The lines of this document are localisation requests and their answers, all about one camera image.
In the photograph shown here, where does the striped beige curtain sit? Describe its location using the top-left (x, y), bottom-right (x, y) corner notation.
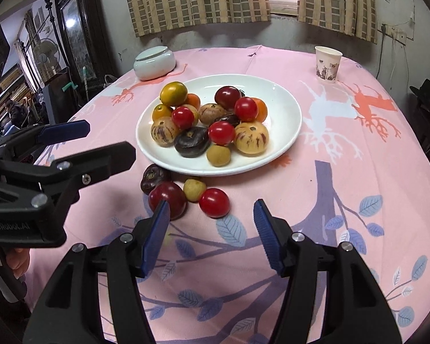
top-left (297, 0), bottom-right (378, 44)
top-left (121, 0), bottom-right (272, 38)

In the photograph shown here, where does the tangerine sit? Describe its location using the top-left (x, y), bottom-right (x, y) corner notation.
top-left (184, 93), bottom-right (201, 111)
top-left (253, 98), bottom-right (269, 123)

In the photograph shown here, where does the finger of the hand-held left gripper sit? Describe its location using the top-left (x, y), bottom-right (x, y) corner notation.
top-left (0, 120), bottom-right (91, 162)
top-left (0, 141), bottom-right (137, 202)

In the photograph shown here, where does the wall socket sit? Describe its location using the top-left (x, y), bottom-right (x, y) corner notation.
top-left (380, 23), bottom-right (407, 45)

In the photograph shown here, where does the dark brown water chestnut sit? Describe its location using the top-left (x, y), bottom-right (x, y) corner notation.
top-left (213, 114), bottom-right (241, 128)
top-left (140, 164), bottom-right (173, 195)

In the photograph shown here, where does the yellow-green tomato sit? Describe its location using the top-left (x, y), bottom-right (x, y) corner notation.
top-left (160, 81), bottom-right (188, 106)

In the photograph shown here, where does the printed paper cup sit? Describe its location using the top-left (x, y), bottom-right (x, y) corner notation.
top-left (314, 46), bottom-right (343, 84)

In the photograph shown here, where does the red cherry tomato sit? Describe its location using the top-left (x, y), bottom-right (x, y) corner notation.
top-left (171, 106), bottom-right (195, 130)
top-left (208, 121), bottom-right (235, 146)
top-left (234, 97), bottom-right (259, 122)
top-left (198, 188), bottom-right (231, 219)

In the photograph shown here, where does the striped pepino melon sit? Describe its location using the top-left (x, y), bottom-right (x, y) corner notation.
top-left (234, 121), bottom-right (270, 157)
top-left (150, 116), bottom-right (181, 148)

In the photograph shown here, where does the orange-yellow tomato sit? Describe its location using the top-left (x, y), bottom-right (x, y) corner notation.
top-left (152, 103), bottom-right (174, 122)

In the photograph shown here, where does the white oval plate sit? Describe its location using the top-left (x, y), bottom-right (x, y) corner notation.
top-left (135, 74), bottom-right (302, 177)

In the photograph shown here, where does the electric fan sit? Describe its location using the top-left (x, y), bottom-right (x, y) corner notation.
top-left (32, 39), bottom-right (61, 76)

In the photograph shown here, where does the black hat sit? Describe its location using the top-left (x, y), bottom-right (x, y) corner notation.
top-left (409, 78), bottom-right (430, 108)

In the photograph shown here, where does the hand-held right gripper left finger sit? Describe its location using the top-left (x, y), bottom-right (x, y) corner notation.
top-left (23, 200), bottom-right (171, 344)

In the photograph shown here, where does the dark wooden cabinet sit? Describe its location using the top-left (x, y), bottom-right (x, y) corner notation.
top-left (54, 0), bottom-right (120, 90)

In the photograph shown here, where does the small yellow longan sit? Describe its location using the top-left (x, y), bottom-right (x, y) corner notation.
top-left (183, 179), bottom-right (207, 203)
top-left (206, 144), bottom-right (232, 167)

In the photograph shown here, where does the person's left hand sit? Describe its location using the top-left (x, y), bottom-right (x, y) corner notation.
top-left (6, 247), bottom-right (31, 279)

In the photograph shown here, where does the pink printed tablecloth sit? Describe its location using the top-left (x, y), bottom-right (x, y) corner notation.
top-left (32, 45), bottom-right (430, 344)

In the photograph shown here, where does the dark red tomato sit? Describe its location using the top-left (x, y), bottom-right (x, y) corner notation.
top-left (214, 85), bottom-right (242, 111)
top-left (148, 181), bottom-right (187, 220)

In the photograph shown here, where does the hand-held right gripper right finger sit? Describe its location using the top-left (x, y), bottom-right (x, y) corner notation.
top-left (253, 199), bottom-right (404, 344)

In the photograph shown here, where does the white lidded ceramic jar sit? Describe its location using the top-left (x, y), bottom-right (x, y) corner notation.
top-left (134, 45), bottom-right (176, 81)

